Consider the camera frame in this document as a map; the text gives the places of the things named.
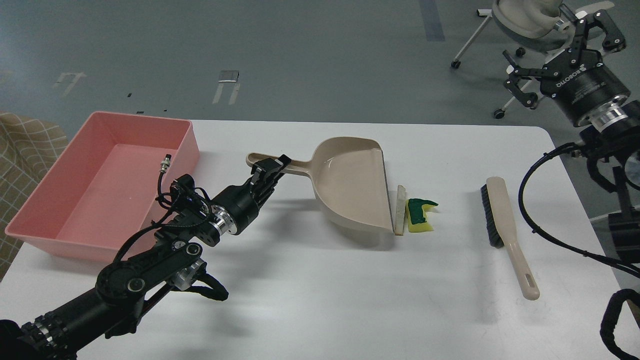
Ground beige hand brush black bristles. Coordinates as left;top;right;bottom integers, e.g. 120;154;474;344
480;177;541;301

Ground white office chair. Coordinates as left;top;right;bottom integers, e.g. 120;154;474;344
451;0;627;129

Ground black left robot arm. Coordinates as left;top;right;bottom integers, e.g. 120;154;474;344
1;155;291;360

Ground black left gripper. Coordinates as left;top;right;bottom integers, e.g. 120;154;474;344
212;154;292;235

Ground pink plastic bin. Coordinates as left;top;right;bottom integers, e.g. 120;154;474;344
6;112;200;264

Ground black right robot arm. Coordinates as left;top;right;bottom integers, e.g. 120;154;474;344
493;0;639;277

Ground silver floor plate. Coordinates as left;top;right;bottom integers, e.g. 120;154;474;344
217;70;240;84

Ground beige plastic dustpan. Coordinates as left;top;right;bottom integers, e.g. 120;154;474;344
245;136;395;235

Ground beige checkered cloth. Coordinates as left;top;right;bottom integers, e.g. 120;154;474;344
0;111;68;278

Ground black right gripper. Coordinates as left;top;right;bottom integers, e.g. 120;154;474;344
502;3;631;126

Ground yellow green sponge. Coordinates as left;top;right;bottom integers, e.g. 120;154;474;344
405;198;439;233

